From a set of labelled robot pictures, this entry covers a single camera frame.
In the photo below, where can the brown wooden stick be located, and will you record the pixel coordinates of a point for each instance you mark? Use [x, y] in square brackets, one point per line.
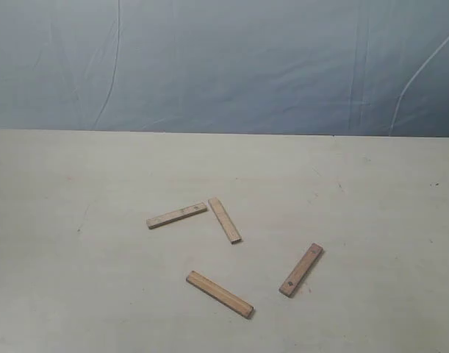
[302, 268]

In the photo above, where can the long wooden stick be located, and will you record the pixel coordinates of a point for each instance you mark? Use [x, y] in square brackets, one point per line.
[220, 294]

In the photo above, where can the pale wooden stick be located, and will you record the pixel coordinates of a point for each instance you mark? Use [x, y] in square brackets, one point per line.
[225, 221]

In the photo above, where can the light wooden stick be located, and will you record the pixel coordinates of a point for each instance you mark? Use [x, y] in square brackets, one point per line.
[176, 215]

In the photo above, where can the blue-grey backdrop cloth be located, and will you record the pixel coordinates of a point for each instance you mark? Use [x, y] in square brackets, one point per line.
[257, 67]

